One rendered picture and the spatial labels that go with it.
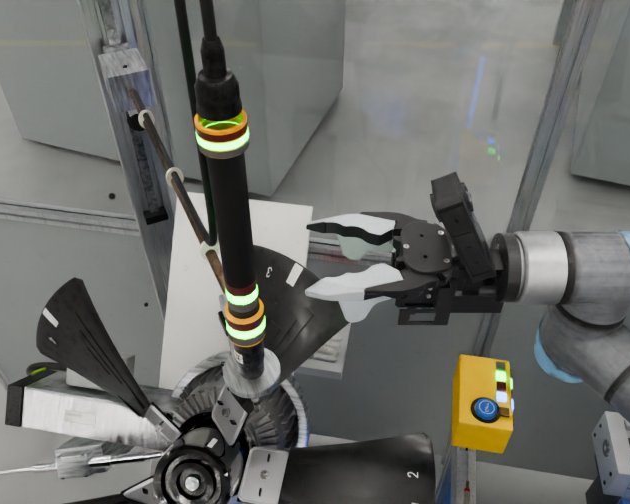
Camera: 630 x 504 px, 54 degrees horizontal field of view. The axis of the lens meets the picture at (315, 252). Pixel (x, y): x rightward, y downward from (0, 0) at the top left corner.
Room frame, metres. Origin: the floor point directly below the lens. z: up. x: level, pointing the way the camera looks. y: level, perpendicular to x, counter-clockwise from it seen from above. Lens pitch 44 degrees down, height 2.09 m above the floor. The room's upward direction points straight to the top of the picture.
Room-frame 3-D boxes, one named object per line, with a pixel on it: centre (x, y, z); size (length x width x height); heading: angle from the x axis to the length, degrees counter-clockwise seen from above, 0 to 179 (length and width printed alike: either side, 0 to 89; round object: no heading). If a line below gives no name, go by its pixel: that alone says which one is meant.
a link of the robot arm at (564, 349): (0.42, -0.31, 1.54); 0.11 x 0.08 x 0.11; 31
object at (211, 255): (0.72, 0.21, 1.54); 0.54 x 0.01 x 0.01; 25
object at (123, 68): (1.01, 0.34, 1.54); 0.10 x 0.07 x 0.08; 25
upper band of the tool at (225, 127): (0.44, 0.08, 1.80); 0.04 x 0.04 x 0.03
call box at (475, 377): (0.66, -0.33, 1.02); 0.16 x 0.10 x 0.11; 170
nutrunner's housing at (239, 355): (0.44, 0.08, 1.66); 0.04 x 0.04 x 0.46
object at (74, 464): (0.51, 0.42, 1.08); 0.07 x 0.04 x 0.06; 90
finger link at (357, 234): (0.48, -0.04, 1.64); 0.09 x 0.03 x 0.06; 68
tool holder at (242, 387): (0.45, 0.08, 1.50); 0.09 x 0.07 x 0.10; 25
